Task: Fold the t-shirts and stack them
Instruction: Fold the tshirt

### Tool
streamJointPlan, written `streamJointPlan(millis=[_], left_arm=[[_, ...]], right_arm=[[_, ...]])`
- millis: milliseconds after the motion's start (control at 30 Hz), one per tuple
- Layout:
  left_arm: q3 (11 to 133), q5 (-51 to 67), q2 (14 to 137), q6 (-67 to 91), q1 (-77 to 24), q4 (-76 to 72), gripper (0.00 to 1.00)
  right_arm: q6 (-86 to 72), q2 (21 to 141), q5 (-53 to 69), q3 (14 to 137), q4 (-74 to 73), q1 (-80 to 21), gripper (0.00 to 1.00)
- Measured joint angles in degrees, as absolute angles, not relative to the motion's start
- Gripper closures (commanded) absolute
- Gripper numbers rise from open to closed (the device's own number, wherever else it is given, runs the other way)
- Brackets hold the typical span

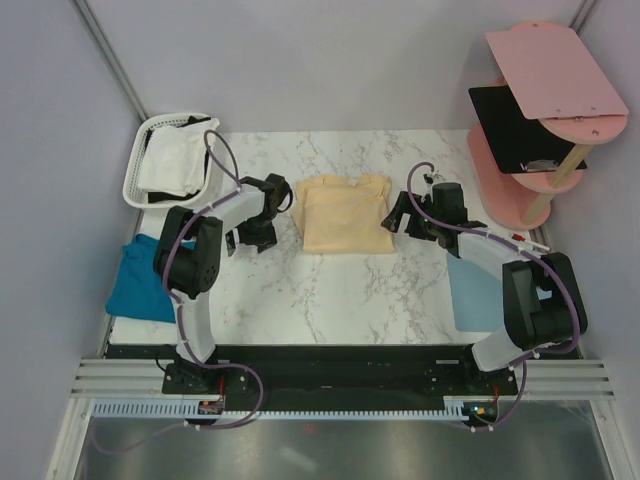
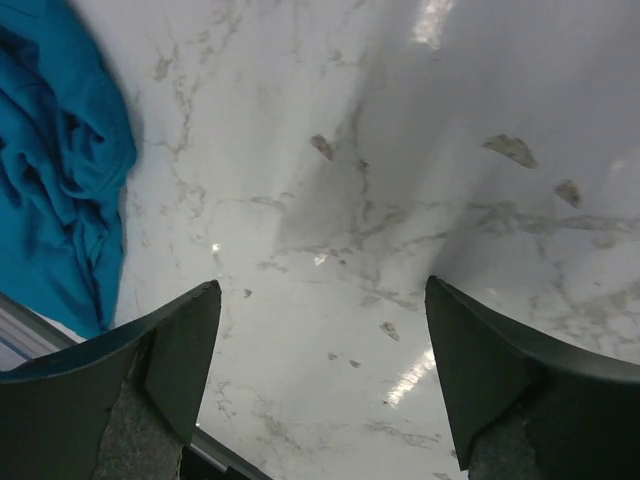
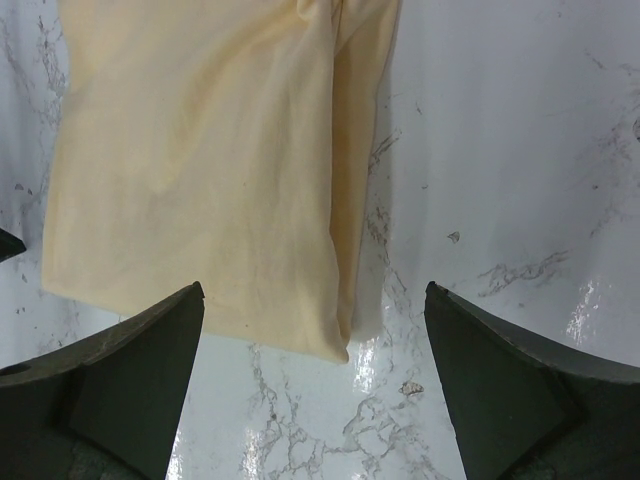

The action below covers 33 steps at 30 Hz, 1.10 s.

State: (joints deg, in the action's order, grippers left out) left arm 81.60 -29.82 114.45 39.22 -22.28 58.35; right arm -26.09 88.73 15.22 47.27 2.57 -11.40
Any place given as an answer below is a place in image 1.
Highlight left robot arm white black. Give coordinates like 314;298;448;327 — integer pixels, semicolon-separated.
153;173;293;393

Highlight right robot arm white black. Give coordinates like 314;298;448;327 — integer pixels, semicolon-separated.
381;182;588;394

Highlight black clipboard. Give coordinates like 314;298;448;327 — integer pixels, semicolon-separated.
468;86;575;174

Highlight pink tiered shelf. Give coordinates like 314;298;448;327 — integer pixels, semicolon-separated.
467;22;629;230

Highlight red capped marker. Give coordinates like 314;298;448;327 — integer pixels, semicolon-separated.
511;233;551;252

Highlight purple cable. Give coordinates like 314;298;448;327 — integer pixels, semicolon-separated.
406;161;583;432
90;129;266;454

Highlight white slotted cable duct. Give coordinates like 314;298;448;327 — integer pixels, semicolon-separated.
91;399;469;421

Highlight aluminium frame rail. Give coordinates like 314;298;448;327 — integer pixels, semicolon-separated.
71;359;164;399

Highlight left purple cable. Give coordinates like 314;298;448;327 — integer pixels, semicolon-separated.
90;129;266;454

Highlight blue folded t shirt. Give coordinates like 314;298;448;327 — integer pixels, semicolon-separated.
105;234;176;324

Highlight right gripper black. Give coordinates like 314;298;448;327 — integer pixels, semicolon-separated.
381;191;443;242

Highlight white t shirt in basket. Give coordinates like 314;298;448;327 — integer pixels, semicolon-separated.
139;116;220;197

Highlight yellow t shirt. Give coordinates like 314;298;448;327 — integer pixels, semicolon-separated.
291;174;394;254

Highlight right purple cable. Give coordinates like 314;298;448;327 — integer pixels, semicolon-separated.
406;161;583;432

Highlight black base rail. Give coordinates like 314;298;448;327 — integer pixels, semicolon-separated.
104;343;584;412

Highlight light blue clipboard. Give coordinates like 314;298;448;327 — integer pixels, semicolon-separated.
446;254;503;333

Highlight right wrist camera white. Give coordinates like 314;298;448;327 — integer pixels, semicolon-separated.
422;172;445;187

